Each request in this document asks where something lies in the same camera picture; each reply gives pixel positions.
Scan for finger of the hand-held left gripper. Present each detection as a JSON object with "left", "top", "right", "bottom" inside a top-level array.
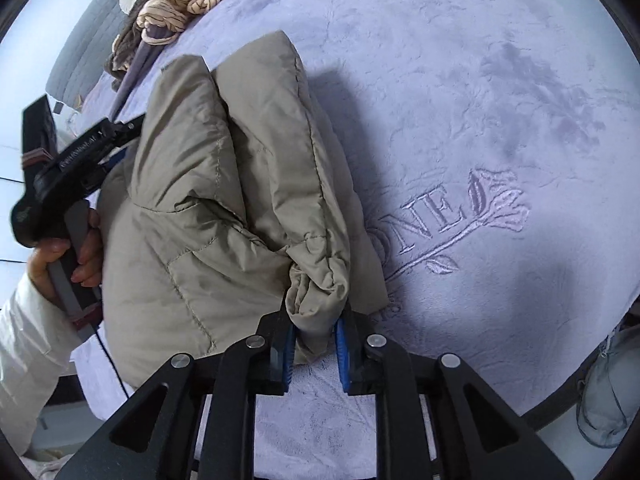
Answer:
[
  {"left": 107, "top": 112, "right": 147, "bottom": 145},
  {"left": 97, "top": 145, "right": 132, "bottom": 173}
]

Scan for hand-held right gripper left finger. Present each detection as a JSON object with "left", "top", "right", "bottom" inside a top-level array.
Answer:
[{"left": 55, "top": 310, "right": 297, "bottom": 480}]

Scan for grey padded headboard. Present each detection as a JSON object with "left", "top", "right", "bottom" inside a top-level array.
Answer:
[{"left": 46, "top": 0, "right": 166, "bottom": 107}]

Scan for lavender cloth strip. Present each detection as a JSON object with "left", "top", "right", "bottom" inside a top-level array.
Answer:
[{"left": 111, "top": 34, "right": 172, "bottom": 111}]

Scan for lavender plush bed blanket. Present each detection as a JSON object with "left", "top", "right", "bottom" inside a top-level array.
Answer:
[{"left": 70, "top": 0, "right": 640, "bottom": 480}]

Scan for person's left hand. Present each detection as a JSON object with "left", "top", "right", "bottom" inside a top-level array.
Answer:
[{"left": 27, "top": 207, "right": 104, "bottom": 307}]

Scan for brown fuzzy garment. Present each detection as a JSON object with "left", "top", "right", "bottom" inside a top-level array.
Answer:
[{"left": 105, "top": 0, "right": 172, "bottom": 81}]

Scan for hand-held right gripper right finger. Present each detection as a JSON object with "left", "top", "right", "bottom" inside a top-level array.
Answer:
[{"left": 334, "top": 309, "right": 574, "bottom": 480}]

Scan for beige puffer jacket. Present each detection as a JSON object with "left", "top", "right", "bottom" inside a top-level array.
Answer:
[{"left": 95, "top": 30, "right": 391, "bottom": 392}]

